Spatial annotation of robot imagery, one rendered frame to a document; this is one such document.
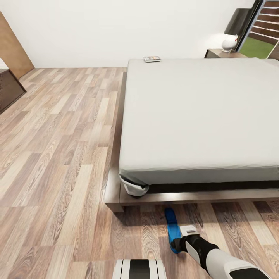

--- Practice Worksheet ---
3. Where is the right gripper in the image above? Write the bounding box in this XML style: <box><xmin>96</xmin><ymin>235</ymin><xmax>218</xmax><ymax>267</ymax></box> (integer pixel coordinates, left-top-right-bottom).
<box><xmin>171</xmin><ymin>236</ymin><xmax>187</xmax><ymax>252</ymax></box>

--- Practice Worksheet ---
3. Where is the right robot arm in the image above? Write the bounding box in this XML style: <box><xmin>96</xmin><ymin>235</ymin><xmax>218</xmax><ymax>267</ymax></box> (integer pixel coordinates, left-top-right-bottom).
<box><xmin>171</xmin><ymin>226</ymin><xmax>272</xmax><ymax>279</ymax></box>

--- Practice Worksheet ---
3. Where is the robot trunk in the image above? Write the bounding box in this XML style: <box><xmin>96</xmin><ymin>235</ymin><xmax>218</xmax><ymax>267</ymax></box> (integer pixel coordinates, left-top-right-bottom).
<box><xmin>112</xmin><ymin>259</ymin><xmax>167</xmax><ymax>279</ymax></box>

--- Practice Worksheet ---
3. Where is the sandal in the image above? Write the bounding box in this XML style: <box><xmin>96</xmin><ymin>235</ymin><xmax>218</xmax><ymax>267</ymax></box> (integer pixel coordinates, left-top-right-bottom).
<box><xmin>165</xmin><ymin>208</ymin><xmax>181</xmax><ymax>254</ymax></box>

